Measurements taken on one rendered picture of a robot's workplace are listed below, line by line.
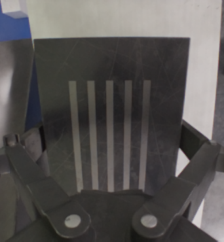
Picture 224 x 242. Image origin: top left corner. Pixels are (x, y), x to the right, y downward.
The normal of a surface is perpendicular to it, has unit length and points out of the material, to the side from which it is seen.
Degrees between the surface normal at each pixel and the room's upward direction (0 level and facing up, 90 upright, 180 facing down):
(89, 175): 0
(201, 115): 0
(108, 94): 0
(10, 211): 37
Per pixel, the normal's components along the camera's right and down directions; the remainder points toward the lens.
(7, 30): 0.00, 0.29
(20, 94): -0.05, -0.33
